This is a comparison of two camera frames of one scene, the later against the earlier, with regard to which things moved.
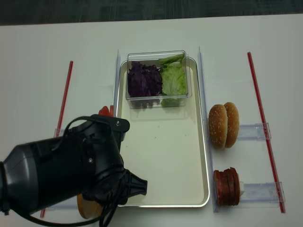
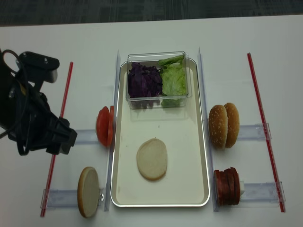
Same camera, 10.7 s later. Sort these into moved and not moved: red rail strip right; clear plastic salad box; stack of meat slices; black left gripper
Moved: black left gripper
Not moved: stack of meat slices; red rail strip right; clear plastic salad box
